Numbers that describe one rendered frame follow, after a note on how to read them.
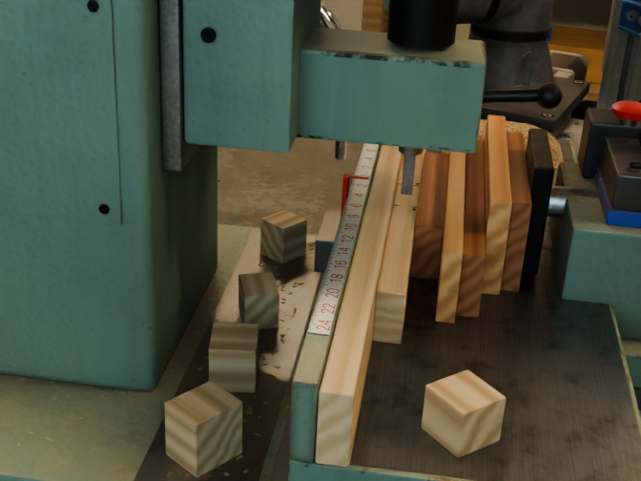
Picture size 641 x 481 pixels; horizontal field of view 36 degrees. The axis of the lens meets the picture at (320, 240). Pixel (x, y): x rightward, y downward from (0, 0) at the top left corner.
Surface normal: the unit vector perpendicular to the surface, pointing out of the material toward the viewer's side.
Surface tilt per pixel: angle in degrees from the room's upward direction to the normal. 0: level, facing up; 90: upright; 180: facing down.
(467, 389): 0
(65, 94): 90
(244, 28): 90
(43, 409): 0
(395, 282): 0
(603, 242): 90
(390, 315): 90
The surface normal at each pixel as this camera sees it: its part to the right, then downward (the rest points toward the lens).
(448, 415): -0.83, 0.21
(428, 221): 0.04, -0.90
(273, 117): -0.15, 0.43
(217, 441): 0.71, 0.34
